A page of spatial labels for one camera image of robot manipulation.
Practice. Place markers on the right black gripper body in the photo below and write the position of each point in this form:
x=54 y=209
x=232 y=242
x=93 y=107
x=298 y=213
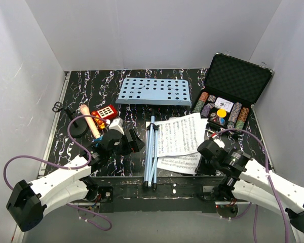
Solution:
x=207 y=167

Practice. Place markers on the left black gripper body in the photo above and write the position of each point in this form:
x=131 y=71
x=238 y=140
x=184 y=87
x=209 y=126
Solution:
x=123 y=148

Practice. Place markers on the sheet music page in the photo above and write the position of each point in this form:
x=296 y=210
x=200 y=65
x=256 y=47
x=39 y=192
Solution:
x=180 y=135
x=184 y=164

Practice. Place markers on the black microphone stand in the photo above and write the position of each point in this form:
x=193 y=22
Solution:
x=78 y=128

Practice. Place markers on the pink toy microphone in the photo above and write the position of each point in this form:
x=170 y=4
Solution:
x=84 y=110

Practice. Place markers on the blue music stand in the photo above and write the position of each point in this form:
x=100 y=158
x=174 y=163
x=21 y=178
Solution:
x=154 y=93

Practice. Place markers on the black poker chip case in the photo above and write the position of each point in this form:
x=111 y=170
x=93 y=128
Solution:
x=235 y=80

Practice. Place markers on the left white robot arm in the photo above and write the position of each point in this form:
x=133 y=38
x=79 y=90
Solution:
x=31 y=201

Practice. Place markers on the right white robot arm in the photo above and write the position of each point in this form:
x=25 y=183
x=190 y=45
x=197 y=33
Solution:
x=246 y=179

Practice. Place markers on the blue grey brick toy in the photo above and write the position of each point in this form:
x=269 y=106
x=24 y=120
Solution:
x=97 y=143

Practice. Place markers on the yellow dealer button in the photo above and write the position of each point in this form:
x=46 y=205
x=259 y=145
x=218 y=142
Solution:
x=221 y=113

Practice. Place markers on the purple chip row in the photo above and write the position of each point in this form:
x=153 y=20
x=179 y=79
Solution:
x=206 y=109

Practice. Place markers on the brown chip row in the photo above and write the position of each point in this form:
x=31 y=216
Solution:
x=243 y=114

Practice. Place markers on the green chip row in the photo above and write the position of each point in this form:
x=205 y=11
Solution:
x=198 y=107

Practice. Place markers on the white card deck box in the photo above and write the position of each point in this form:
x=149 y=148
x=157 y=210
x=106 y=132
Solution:
x=224 y=104

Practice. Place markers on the blue white chip row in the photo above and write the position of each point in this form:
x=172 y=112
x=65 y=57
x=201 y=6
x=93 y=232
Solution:
x=234 y=115

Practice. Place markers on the red white chip row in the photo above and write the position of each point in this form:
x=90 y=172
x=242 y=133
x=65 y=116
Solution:
x=203 y=97

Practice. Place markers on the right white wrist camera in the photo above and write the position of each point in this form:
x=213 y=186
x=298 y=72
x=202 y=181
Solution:
x=217 y=139

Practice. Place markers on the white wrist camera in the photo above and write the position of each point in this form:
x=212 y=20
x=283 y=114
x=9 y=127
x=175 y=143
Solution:
x=217 y=139
x=117 y=124

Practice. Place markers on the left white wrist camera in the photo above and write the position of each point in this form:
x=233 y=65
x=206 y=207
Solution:
x=117 y=124

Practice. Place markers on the left aluminium rail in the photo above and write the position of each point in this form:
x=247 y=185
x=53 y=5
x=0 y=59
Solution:
x=54 y=126

